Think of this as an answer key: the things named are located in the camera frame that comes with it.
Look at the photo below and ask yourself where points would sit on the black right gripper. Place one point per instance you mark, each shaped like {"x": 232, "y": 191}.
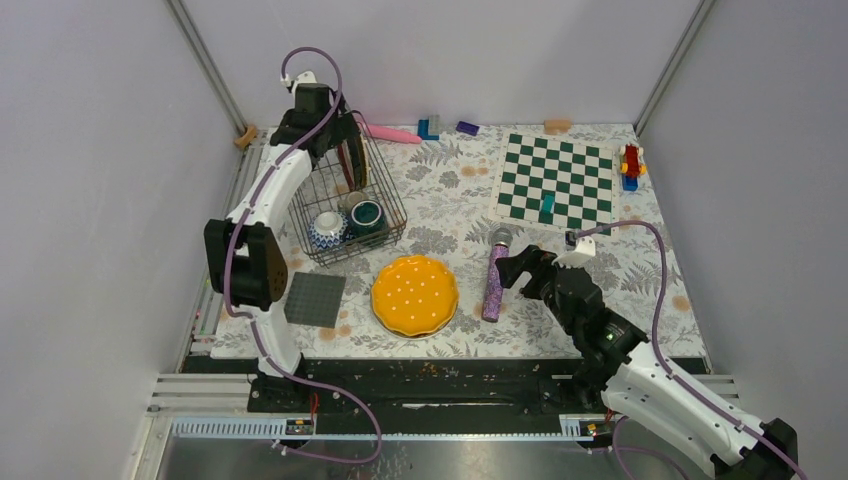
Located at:
{"x": 511, "y": 268}

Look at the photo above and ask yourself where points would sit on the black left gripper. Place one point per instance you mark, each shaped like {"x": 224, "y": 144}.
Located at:
{"x": 344, "y": 128}

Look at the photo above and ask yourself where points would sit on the yellow scalloped plate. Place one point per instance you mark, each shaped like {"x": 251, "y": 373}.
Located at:
{"x": 415, "y": 296}

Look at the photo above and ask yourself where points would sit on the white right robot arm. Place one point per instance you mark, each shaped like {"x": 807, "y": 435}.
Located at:
{"x": 622, "y": 370}

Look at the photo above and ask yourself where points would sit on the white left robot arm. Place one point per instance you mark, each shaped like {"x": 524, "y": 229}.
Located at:
{"x": 245, "y": 261}

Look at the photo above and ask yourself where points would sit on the brown rimmed beige plate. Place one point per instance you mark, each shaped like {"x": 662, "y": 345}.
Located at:
{"x": 348, "y": 160}

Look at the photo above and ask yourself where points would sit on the purple glitter microphone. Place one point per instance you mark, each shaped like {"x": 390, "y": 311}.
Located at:
{"x": 500, "y": 240}

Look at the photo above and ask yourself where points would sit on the pink plastic object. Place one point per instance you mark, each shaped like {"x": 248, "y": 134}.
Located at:
{"x": 391, "y": 134}

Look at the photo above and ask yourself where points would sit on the cream ceramic cup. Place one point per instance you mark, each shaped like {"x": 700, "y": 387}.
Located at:
{"x": 351, "y": 199}

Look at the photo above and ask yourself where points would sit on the teal block on chessboard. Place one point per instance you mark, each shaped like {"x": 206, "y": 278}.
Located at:
{"x": 548, "y": 204}

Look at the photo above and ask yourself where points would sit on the floral tablecloth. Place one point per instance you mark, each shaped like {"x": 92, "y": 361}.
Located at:
{"x": 445, "y": 188}

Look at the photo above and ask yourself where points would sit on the blue toy brick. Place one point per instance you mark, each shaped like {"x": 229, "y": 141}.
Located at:
{"x": 422, "y": 132}

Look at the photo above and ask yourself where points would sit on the wooden corner block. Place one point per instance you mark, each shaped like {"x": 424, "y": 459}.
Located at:
{"x": 246, "y": 138}

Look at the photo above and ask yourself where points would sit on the dark green mug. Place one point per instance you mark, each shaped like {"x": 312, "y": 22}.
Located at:
{"x": 368, "y": 218}

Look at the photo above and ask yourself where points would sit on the grey toy brick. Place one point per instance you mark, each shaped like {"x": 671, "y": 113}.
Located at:
{"x": 434, "y": 125}

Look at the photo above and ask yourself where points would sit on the blue white patterned bowl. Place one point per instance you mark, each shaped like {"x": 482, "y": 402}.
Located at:
{"x": 327, "y": 230}

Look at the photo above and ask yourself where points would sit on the green white chessboard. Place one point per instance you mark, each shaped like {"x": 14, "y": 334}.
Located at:
{"x": 584, "y": 178}

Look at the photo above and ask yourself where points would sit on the purple toy brick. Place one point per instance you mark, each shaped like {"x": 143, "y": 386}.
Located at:
{"x": 467, "y": 128}

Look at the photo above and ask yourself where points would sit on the red yellow toy figure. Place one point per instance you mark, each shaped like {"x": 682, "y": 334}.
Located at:
{"x": 631, "y": 166}

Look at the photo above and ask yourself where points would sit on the grey studded baseplate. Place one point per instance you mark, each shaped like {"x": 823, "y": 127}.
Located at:
{"x": 314, "y": 299}

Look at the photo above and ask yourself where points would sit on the black wire dish rack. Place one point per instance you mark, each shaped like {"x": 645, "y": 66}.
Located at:
{"x": 326, "y": 187}

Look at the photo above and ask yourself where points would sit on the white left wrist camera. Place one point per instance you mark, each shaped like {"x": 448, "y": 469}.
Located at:
{"x": 301, "y": 78}

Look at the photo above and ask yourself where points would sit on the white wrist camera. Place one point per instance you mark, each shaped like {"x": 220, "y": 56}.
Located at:
{"x": 301, "y": 78}
{"x": 579, "y": 250}

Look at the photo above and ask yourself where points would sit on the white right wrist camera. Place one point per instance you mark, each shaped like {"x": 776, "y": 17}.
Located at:
{"x": 579, "y": 250}

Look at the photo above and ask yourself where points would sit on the aluminium frame rail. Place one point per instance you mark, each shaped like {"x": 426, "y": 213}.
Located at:
{"x": 208, "y": 67}

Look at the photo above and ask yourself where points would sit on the right aluminium frame post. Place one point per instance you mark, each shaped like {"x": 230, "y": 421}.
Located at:
{"x": 675, "y": 60}

